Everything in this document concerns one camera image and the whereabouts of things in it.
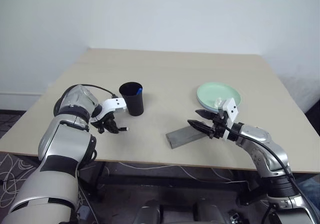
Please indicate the blue capped marker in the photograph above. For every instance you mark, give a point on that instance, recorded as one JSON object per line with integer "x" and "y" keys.
{"x": 139, "y": 91}

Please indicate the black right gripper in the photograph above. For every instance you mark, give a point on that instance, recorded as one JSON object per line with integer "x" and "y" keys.
{"x": 218, "y": 127}

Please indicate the light blue plate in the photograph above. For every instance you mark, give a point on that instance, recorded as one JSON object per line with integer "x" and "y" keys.
{"x": 203, "y": 107}

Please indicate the blue denim fabric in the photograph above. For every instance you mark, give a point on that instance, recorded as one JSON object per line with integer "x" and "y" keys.
{"x": 311, "y": 187}

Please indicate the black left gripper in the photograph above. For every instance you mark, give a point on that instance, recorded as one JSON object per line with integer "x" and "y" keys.
{"x": 106, "y": 121}

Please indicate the light green plate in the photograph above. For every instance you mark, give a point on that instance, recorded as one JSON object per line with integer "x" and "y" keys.
{"x": 217, "y": 92}

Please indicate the dark rounded shape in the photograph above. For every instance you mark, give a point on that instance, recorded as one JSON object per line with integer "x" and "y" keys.
{"x": 150, "y": 212}

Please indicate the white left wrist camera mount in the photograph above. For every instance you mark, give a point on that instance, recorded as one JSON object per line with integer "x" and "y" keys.
{"x": 113, "y": 104}

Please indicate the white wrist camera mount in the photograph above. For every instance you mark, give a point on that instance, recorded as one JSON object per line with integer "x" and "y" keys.
{"x": 113, "y": 104}
{"x": 231, "y": 108}

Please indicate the grey glasses case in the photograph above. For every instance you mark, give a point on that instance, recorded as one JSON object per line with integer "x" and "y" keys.
{"x": 185, "y": 136}

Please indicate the black plastic cup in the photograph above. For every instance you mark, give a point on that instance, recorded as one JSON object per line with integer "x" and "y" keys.
{"x": 132, "y": 101}

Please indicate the crumpled clear plastic piece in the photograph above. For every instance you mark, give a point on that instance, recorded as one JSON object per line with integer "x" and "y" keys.
{"x": 218, "y": 102}

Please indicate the dark furniture beside table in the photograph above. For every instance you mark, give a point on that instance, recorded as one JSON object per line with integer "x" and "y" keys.
{"x": 314, "y": 120}

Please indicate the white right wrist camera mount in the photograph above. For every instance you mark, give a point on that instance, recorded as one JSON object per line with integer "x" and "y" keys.
{"x": 231, "y": 108}

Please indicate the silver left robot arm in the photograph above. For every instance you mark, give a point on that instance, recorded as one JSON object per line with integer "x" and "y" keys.
{"x": 60, "y": 143}

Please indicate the black table frame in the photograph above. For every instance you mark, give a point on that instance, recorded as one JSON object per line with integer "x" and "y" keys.
{"x": 160, "y": 181}

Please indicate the small black silver device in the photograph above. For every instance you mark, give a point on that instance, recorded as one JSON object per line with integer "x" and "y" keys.
{"x": 234, "y": 216}

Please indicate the white marker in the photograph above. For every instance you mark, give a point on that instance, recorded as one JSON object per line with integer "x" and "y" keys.
{"x": 123, "y": 128}

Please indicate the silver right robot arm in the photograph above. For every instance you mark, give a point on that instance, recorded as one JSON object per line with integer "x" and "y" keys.
{"x": 267, "y": 153}

